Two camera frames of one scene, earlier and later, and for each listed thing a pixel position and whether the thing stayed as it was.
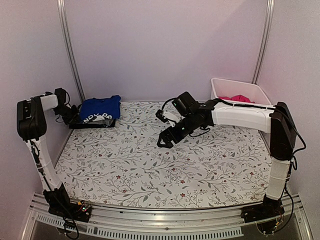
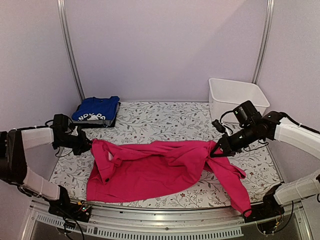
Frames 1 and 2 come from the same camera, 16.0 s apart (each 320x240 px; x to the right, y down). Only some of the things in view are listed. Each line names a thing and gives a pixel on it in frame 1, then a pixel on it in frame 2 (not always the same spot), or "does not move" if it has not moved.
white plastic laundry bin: [221, 87] does not move
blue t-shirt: [100, 109] does not move
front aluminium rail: [216, 223] does not move
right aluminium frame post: [265, 41] does not move
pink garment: [239, 97] to [133, 171]
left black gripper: [74, 117] to [85, 144]
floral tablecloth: [123, 166] does not move
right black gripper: [164, 135] to [228, 149]
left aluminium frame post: [63, 9] does not move
